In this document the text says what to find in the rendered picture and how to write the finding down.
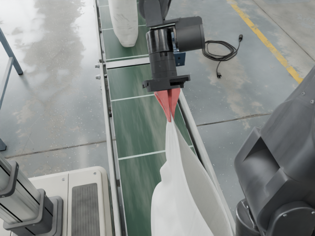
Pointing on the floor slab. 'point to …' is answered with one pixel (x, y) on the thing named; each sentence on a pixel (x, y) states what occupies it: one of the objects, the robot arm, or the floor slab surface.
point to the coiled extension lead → (221, 55)
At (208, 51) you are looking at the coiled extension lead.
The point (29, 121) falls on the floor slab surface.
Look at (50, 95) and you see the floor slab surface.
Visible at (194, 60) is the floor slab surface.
